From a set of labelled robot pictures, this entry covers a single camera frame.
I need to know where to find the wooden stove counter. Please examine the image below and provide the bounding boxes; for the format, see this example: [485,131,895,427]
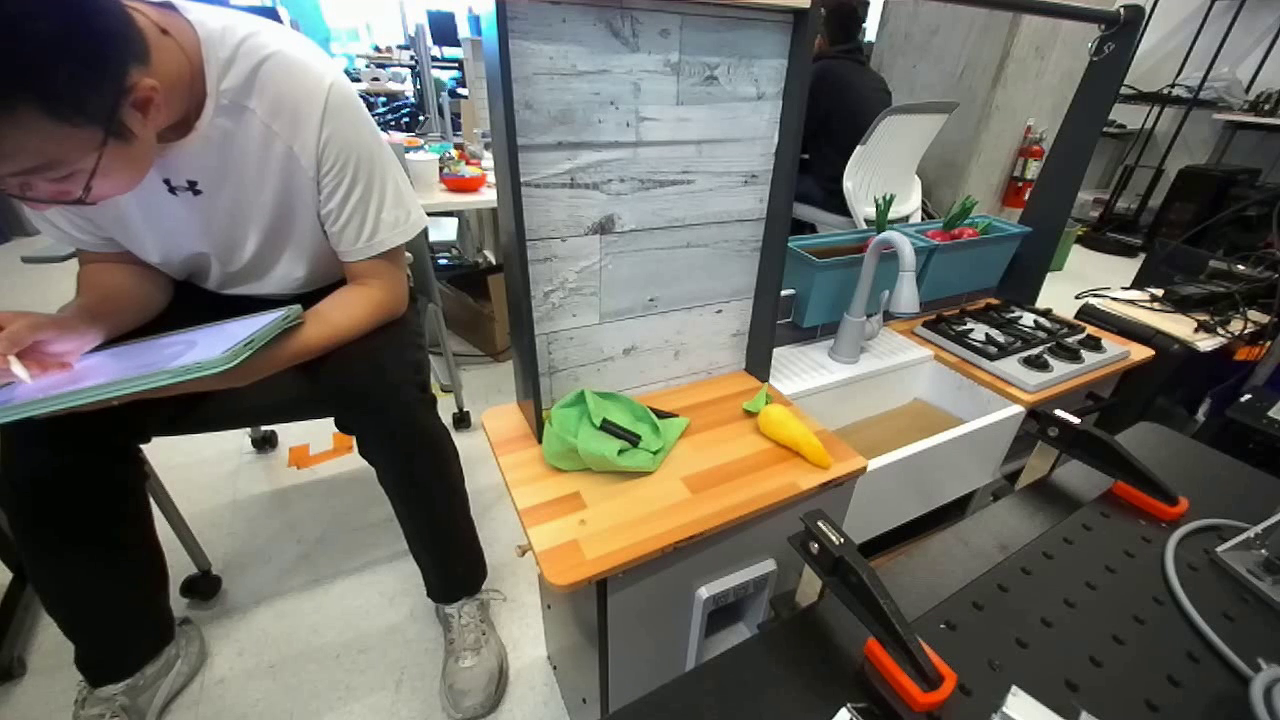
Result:
[889,291,1159,414]

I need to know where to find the red fire extinguisher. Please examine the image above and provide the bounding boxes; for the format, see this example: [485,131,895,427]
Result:
[1000,118,1052,215]

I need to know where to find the white toy sink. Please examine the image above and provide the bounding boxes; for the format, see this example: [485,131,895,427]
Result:
[770,328,1033,549]

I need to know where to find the green cloth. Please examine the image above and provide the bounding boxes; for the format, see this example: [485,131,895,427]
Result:
[537,384,693,479]

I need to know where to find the white chair shell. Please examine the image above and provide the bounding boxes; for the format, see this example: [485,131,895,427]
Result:
[840,100,961,228]

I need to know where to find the tablet in green case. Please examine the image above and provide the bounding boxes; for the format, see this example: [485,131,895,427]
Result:
[0,302,307,433]

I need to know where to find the grey cable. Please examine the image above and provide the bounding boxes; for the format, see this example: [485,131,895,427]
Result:
[1159,517,1280,720]

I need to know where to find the yellow toy carrot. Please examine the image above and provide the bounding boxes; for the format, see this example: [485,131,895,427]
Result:
[740,384,837,473]

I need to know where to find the grey wood backsplash panel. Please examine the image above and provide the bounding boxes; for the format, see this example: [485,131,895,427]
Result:
[493,0,817,436]

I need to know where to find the wooden butcher block counter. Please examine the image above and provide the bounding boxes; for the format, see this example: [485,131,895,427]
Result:
[477,370,872,592]

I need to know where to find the black metal frame post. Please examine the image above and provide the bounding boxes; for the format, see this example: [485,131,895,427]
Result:
[998,0,1151,307]

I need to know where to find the person with tablet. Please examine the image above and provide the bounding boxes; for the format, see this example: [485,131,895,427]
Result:
[0,0,513,720]

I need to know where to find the long teal planter box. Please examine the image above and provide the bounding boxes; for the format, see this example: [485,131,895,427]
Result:
[915,211,1033,307]

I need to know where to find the black orange bar clamp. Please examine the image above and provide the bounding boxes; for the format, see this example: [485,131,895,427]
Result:
[787,510,966,720]
[1033,404,1196,530]

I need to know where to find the small teal planter box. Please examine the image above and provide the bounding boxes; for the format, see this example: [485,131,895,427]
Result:
[781,225,930,335]

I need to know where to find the person in black top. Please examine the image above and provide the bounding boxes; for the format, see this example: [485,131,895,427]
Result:
[795,0,895,225]

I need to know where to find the red bowl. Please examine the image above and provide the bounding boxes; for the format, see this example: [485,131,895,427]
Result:
[437,160,493,198]

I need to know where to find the red toy vegetable green leaves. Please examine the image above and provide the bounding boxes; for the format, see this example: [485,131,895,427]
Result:
[930,198,983,250]

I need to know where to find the toy gas stove top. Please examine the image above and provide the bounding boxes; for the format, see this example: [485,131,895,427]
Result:
[915,298,1131,397]

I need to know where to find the black office stool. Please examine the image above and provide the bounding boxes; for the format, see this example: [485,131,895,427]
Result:
[0,419,283,683]

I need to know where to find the grey toy tap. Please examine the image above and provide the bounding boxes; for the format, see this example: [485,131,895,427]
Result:
[828,228,924,370]

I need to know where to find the grey cabinet with drawer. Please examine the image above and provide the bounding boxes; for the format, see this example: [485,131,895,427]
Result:
[537,475,856,720]

